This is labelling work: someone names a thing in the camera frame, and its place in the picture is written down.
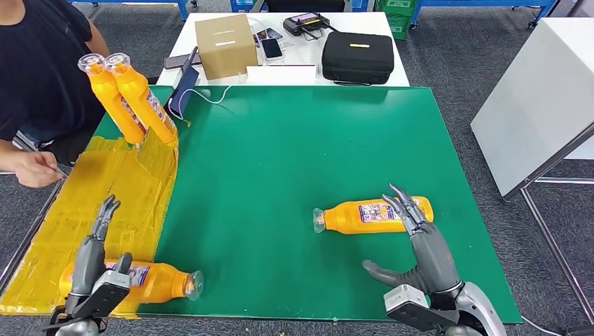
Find patterned phone case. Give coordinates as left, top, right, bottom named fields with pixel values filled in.
left=256, top=27, right=284, bottom=42

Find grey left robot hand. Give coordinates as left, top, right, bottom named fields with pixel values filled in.
left=64, top=195, right=133, bottom=300

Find green plastic crates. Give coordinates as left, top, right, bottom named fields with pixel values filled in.
left=373, top=0, right=417, bottom=42

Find black smartphone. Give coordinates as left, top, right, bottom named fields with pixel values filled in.
left=261, top=38, right=284, bottom=61

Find black zip case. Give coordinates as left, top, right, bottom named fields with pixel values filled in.
left=321, top=31, right=395, bottom=87

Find orange detergent bottle clear cap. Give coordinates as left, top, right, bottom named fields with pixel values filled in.
left=59, top=260, right=205, bottom=305
left=78, top=53, right=146, bottom=146
left=104, top=52, right=179, bottom=146
left=313, top=196, right=435, bottom=235

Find yellow taped cardboard sheet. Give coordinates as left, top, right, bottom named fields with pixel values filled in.
left=0, top=129, right=179, bottom=319

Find white desk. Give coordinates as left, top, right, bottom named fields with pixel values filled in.
left=155, top=11, right=411, bottom=89

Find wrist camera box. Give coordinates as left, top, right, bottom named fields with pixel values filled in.
left=384, top=283, right=460, bottom=333
left=71, top=270, right=132, bottom=321

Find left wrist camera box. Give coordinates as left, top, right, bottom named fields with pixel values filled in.
left=71, top=270, right=132, bottom=321

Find black remote controller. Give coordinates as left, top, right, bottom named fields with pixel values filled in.
left=282, top=12, right=332, bottom=38

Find green table mat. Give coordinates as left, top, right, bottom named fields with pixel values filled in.
left=95, top=85, right=523, bottom=325

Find brown cardboard box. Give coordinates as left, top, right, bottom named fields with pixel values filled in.
left=195, top=13, right=259, bottom=81

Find person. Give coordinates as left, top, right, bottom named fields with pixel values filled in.
left=0, top=0, right=110, bottom=189

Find person's right hand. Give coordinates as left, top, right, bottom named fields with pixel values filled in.
left=11, top=150, right=64, bottom=189

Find grey metal frame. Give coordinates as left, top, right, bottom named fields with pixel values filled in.
left=0, top=167, right=68, bottom=281

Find tablet in blue cover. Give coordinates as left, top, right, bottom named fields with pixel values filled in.
left=167, top=46, right=200, bottom=120

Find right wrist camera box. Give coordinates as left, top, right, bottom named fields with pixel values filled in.
left=384, top=283, right=460, bottom=333

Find white side table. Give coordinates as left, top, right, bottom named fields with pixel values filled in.
left=469, top=17, right=594, bottom=326

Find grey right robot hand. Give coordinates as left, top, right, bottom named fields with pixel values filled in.
left=361, top=183, right=462, bottom=295

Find white charging cable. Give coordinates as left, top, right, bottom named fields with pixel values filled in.
left=190, top=73, right=247, bottom=106

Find dark phone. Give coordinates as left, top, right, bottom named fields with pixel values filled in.
left=163, top=52, right=202, bottom=69

